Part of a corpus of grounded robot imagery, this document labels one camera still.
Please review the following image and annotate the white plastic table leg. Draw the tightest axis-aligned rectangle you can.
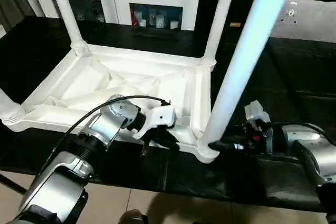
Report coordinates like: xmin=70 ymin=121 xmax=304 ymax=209
xmin=202 ymin=0 xmax=240 ymax=67
xmin=198 ymin=0 xmax=300 ymax=156
xmin=0 ymin=87 xmax=26 ymax=127
xmin=48 ymin=0 xmax=89 ymax=56

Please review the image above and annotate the white plastic table top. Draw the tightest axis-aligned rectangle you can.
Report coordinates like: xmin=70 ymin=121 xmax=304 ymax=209
xmin=2 ymin=42 xmax=221 ymax=164

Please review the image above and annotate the white plastic upturned table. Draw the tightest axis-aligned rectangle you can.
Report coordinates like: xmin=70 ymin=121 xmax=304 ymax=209
xmin=0 ymin=16 xmax=336 ymax=213

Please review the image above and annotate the dark robot leg part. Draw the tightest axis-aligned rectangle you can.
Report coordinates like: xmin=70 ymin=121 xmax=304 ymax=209
xmin=122 ymin=209 xmax=148 ymax=224

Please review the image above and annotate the grey cushion with holes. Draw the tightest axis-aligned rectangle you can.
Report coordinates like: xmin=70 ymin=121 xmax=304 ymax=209
xmin=270 ymin=0 xmax=336 ymax=42

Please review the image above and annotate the grey curtain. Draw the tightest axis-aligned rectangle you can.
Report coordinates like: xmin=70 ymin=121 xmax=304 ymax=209
xmin=0 ymin=0 xmax=27 ymax=33

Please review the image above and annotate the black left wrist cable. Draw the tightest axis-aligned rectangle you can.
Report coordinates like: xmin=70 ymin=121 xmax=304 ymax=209
xmin=26 ymin=94 xmax=172 ymax=190

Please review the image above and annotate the black metal table frame leg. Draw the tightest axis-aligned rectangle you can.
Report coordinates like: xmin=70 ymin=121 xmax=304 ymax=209
xmin=0 ymin=174 xmax=27 ymax=193

